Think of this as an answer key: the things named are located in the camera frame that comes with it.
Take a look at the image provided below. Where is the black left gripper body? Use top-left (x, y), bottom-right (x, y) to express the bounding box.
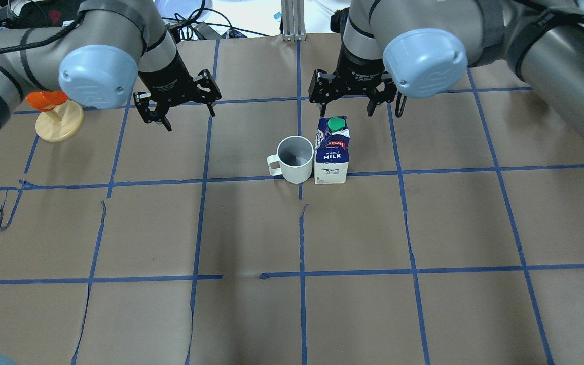
top-left (138, 51), bottom-right (204, 107)

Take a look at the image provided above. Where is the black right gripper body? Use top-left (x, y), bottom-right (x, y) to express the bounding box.
top-left (333, 46), bottom-right (385, 98)

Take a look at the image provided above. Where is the blue white milk carton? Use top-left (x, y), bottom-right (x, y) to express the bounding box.
top-left (314, 115), bottom-right (350, 185)

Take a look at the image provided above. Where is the white ribbed mug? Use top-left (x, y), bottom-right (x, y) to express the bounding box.
top-left (267, 136), bottom-right (314, 184)

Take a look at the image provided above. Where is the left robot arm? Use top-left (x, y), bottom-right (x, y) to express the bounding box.
top-left (0, 1), bottom-right (215, 364)

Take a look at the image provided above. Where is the orange cup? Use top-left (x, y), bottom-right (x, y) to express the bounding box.
top-left (25, 91), bottom-right (69, 112)

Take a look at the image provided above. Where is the light blue plate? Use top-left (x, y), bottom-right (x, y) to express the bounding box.
top-left (154, 0), bottom-right (213, 23)

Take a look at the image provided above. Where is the wooden mug tree stand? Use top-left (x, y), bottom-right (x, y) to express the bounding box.
top-left (35, 101), bottom-right (84, 142)

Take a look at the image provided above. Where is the black electronics box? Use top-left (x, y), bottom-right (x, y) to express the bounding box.
top-left (10, 1), bottom-right (82, 28)

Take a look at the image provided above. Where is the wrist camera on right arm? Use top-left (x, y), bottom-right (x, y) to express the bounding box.
top-left (330, 7), bottom-right (350, 34)

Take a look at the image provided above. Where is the aluminium frame post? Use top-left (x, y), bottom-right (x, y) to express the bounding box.
top-left (280, 0), bottom-right (307, 42)

